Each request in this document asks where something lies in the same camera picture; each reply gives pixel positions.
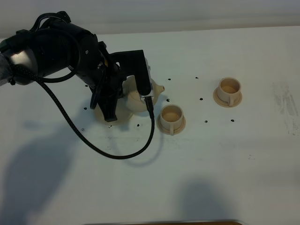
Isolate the beige near teacup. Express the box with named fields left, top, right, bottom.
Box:
left=159, top=105, right=184, bottom=122

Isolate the black braided camera cable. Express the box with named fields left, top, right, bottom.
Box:
left=9, top=63, right=157, bottom=160

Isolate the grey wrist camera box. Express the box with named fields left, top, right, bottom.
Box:
left=111, top=50, right=153, bottom=99

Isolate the beige cup saucer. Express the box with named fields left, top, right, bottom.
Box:
left=157, top=115, right=186, bottom=135
left=213, top=90, right=242, bottom=108

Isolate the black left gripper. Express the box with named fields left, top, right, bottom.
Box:
left=75, top=35, right=125, bottom=122

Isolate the beige teacup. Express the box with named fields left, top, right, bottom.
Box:
left=159, top=105, right=184, bottom=122
left=217, top=77, right=241, bottom=107

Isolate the beige teapot saucer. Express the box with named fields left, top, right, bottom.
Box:
left=94, top=98, right=133, bottom=126

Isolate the beige far teacup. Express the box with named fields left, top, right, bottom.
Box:
left=217, top=77, right=241, bottom=107

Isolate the beige far cup saucer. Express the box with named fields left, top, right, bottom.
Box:
left=213, top=90, right=242, bottom=108

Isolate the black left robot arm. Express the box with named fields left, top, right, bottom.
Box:
left=0, top=11, right=125, bottom=122

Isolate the beige teapot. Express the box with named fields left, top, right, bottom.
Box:
left=122, top=75, right=165, bottom=113

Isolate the beige near cup saucer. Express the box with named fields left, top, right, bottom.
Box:
left=157, top=115, right=186, bottom=135

